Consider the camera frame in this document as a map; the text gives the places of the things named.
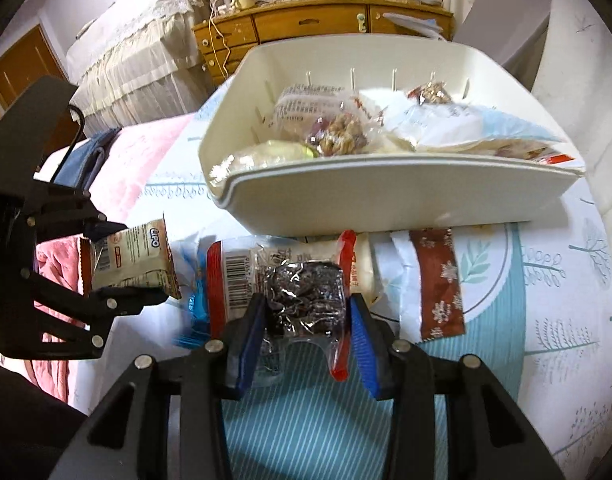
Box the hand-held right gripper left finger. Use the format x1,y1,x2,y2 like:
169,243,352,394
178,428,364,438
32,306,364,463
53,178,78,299
48,292,267,480

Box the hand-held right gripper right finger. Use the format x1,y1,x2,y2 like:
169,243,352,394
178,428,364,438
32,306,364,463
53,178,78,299
350,293,566,480

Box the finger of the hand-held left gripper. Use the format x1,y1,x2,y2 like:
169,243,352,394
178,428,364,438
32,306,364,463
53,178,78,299
17,266,170,362
23,181,128,242

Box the white brown edged snack packet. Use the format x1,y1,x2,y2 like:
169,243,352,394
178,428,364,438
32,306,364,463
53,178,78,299
78,214,185,302

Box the silver foil snack packet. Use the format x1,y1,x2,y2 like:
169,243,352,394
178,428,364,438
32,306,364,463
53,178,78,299
258,259,351,358

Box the white plastic bin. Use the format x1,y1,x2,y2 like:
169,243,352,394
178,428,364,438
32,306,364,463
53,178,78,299
198,42,587,239

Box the clear packet of nut clusters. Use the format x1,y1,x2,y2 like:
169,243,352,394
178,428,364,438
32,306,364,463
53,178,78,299
305,109,383,157

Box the light blue snack packet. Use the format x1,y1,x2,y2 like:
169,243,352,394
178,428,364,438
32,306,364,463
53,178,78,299
401,104,569,153

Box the white red snack bag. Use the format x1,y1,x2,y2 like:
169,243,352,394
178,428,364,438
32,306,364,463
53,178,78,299
480,139,584,167

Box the pink cloth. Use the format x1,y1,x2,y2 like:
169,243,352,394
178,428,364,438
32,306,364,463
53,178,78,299
35,236,89,403

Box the blue jeans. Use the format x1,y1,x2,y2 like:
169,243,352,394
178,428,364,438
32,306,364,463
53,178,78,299
52,127,123,189

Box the blue white snack packet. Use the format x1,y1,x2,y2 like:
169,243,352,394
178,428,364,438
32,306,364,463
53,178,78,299
172,239,213,352

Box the wooden door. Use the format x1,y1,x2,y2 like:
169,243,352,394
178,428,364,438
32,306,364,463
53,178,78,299
0,24,68,122

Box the white packet with red ends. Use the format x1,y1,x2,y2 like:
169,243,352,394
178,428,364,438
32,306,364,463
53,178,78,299
205,230,377,342

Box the white plastic packet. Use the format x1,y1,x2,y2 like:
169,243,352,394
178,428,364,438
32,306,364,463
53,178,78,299
375,230,427,332

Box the light pink blanket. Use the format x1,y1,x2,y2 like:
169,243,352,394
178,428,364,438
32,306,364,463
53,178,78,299
103,111,199,223

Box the brown snowflake snack packet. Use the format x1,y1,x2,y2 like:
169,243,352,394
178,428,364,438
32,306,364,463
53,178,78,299
409,227,467,344

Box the bed with lace cover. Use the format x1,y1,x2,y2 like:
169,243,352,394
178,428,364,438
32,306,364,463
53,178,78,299
65,0,207,129

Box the tree print sheet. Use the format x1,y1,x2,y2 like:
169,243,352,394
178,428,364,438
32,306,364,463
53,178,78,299
75,85,612,480

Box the pale yellow snack packet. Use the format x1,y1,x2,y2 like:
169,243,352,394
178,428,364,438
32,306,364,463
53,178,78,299
207,139,317,182

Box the white printed snack packet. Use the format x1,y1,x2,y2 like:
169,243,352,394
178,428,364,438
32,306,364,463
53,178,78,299
272,84,347,132

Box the small clear nut packet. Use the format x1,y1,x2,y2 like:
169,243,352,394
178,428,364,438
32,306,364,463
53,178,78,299
407,80,453,107

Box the wooden dresser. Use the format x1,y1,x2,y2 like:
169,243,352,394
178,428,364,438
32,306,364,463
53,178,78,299
192,1,457,87

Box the blue white paper folder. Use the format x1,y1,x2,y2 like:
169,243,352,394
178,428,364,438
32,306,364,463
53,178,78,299
382,9,455,39

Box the black cable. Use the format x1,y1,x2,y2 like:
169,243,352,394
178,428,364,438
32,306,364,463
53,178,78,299
66,104,88,163

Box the white cable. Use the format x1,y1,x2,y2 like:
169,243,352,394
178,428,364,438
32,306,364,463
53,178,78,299
207,0,237,82

